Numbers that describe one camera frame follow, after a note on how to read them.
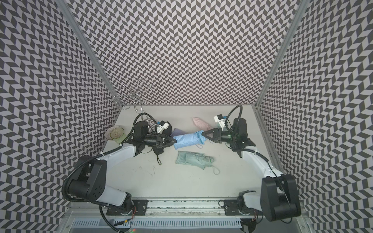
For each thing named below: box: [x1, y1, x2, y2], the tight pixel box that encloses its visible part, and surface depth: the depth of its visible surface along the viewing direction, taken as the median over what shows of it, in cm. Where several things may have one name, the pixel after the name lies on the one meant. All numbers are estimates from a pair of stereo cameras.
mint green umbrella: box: [175, 150, 221, 176], surface depth 88 cm
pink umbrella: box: [192, 116, 214, 132], surface depth 104 cm
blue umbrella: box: [172, 130, 206, 150], surface depth 75 cm
